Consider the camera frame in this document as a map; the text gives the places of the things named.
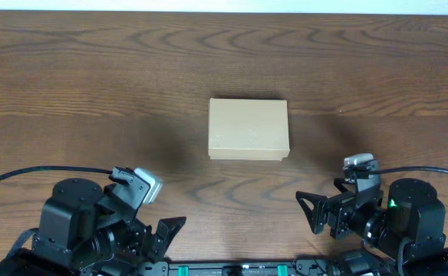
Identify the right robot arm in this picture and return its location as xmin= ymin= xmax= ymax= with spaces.
xmin=295 ymin=176 xmax=448 ymax=275

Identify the brown cardboard box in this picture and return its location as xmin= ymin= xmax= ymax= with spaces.
xmin=208 ymin=98 xmax=290 ymax=161

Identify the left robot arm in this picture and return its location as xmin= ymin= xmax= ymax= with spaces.
xmin=0 ymin=178 xmax=186 ymax=276

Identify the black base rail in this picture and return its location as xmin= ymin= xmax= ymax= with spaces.
xmin=133 ymin=256 xmax=371 ymax=276

